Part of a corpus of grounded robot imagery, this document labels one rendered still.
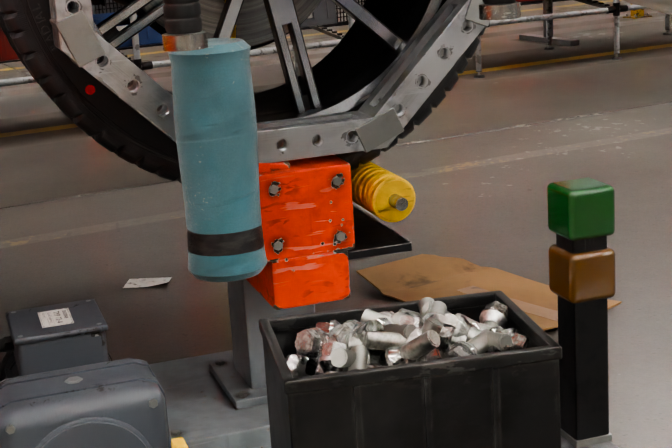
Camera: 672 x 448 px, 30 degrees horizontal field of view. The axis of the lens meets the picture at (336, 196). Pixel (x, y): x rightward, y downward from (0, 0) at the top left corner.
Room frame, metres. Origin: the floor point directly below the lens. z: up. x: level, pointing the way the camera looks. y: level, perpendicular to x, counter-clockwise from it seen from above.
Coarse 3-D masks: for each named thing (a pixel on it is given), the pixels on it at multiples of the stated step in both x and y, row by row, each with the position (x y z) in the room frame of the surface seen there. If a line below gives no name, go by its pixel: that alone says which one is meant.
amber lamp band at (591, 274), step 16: (560, 256) 0.93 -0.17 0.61; (576, 256) 0.91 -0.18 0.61; (592, 256) 0.92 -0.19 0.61; (608, 256) 0.92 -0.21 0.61; (560, 272) 0.93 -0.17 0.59; (576, 272) 0.91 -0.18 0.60; (592, 272) 0.91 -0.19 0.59; (608, 272) 0.92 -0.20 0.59; (560, 288) 0.93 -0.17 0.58; (576, 288) 0.91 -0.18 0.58; (592, 288) 0.91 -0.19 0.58; (608, 288) 0.92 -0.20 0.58
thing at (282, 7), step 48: (144, 0) 1.53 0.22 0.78; (240, 0) 1.57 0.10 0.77; (288, 0) 1.59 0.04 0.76; (336, 0) 1.61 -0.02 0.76; (384, 0) 1.77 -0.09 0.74; (432, 0) 1.63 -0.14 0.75; (288, 48) 1.59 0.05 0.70; (336, 48) 1.81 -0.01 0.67; (384, 48) 1.67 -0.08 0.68; (288, 96) 1.71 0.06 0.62; (336, 96) 1.62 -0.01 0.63
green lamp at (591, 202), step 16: (560, 192) 0.92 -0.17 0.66; (576, 192) 0.91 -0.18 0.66; (592, 192) 0.92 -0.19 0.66; (608, 192) 0.92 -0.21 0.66; (560, 208) 0.92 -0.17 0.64; (576, 208) 0.91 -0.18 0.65; (592, 208) 0.91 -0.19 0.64; (608, 208) 0.92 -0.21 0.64; (560, 224) 0.92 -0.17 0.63; (576, 224) 0.91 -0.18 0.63; (592, 224) 0.91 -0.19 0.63; (608, 224) 0.92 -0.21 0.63; (576, 240) 0.91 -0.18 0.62
